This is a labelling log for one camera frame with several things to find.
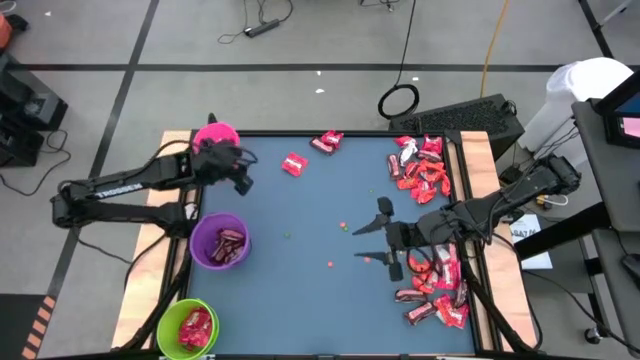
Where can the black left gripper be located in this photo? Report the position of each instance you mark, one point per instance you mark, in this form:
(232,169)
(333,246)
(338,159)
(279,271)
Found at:
(217,162)

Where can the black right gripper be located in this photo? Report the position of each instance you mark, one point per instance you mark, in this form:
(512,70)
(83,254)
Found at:
(410,232)

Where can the brown candy bar packet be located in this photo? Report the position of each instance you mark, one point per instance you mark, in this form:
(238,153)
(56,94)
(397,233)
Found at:
(461,294)
(232,235)
(236,254)
(410,296)
(220,252)
(395,166)
(322,145)
(452,251)
(420,313)
(429,156)

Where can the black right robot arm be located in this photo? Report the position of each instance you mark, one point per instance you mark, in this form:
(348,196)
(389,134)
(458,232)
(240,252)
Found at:
(500,205)

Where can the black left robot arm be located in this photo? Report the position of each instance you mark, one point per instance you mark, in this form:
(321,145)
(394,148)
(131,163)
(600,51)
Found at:
(120,187)

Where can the orange candy packet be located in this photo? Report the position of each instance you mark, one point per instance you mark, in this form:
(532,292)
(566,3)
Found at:
(445,184)
(424,286)
(424,191)
(434,167)
(419,265)
(429,271)
(406,183)
(411,170)

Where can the silver red candy packet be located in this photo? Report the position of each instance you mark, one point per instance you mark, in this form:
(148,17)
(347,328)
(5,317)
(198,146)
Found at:
(442,255)

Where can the red square candy packet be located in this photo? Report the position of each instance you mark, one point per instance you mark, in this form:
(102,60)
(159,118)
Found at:
(295,164)

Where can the large red candy packet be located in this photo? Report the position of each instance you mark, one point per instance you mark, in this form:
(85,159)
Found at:
(449,275)
(452,312)

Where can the white silver candy packet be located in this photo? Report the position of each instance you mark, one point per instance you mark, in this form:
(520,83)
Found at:
(409,152)

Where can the pink plastic basket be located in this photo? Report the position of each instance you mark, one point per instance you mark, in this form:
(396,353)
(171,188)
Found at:
(215,131)

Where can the purple plastic basket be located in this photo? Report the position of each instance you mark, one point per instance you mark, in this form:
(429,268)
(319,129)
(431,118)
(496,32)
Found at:
(200,250)

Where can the wooden side board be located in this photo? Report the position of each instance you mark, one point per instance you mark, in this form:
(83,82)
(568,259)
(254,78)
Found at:
(132,300)
(477,150)

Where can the white paper sheet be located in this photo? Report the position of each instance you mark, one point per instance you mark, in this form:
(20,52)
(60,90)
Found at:
(537,257)

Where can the green plastic basket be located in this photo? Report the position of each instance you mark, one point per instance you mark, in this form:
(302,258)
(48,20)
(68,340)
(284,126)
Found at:
(167,320)

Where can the black power strip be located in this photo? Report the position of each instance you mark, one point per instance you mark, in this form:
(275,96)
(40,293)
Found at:
(262,28)

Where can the black desk crossbar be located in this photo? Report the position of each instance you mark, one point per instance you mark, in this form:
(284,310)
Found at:
(560,232)

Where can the black caster wheel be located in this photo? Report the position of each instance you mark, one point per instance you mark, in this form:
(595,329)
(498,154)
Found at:
(592,336)

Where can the grey desk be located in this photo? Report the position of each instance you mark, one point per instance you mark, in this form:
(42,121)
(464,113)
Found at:
(615,180)

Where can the black monitor pink screen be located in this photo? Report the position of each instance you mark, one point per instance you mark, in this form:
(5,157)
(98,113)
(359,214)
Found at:
(612,132)

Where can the white bagged bin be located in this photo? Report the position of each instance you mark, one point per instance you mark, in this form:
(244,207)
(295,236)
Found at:
(585,80)

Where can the black orange striped mat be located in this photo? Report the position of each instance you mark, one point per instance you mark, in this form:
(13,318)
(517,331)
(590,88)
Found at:
(15,325)

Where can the small black device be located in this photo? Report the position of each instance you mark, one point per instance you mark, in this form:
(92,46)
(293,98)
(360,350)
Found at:
(19,22)

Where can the orange object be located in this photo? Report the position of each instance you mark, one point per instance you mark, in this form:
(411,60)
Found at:
(5,30)

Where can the grey chair leg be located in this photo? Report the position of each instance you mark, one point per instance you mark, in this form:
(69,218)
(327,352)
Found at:
(615,12)

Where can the black frame strut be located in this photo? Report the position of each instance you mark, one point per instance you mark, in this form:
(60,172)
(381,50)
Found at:
(145,319)
(500,310)

